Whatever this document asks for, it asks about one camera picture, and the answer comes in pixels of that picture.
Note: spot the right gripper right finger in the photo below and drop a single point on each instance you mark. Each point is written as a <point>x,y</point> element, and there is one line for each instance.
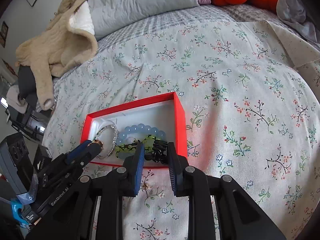
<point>217,204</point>

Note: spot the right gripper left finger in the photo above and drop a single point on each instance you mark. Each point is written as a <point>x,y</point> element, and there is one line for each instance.
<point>91,208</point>

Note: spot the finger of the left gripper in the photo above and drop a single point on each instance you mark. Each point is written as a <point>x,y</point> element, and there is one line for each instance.
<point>70,156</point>
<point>76,167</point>

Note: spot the black hair claw clip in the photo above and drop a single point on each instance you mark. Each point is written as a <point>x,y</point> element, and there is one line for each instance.
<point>157,153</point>

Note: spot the black device with label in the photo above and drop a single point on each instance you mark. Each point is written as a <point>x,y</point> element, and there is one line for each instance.
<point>15,163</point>

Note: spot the small gold star earring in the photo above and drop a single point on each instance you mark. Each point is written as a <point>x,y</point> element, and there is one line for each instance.
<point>145,187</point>

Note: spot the red Ace box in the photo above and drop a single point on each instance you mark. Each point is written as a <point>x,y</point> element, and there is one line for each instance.
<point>161,115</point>

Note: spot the beige fleece jacket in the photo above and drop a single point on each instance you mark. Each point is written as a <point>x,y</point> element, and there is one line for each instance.
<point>56,50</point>

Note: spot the floral bed quilt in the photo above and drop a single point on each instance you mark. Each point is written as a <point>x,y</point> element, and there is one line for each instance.
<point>249,86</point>

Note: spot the grey crumpled cloth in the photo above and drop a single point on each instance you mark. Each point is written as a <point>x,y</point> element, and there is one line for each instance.
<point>294,14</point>

